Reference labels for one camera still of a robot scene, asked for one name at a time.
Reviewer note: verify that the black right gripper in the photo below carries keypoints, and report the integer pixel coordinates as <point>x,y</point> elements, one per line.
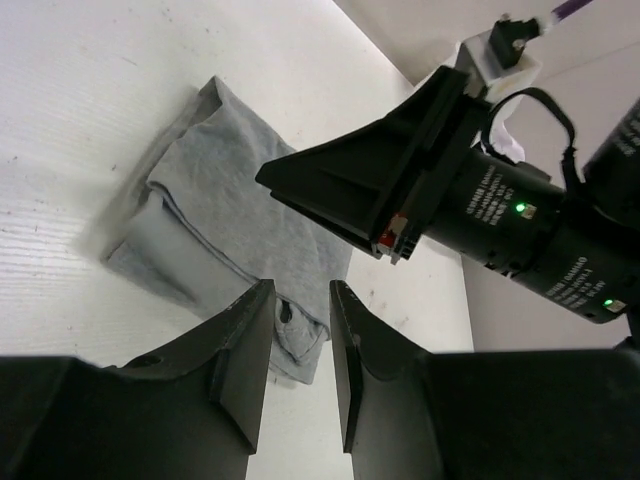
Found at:
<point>378,187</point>

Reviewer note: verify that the grey tank top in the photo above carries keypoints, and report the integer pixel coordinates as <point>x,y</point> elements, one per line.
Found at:
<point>191,225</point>

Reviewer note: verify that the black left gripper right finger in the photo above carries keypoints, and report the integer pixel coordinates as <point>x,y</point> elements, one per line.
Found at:
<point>407,413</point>

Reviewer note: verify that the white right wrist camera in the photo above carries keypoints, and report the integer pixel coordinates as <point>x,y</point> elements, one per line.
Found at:
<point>496,62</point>

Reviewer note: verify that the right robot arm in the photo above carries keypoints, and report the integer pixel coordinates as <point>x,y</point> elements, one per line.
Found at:
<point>577,246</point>

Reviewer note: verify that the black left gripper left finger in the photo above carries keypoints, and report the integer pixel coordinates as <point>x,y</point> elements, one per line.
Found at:
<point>190,409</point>

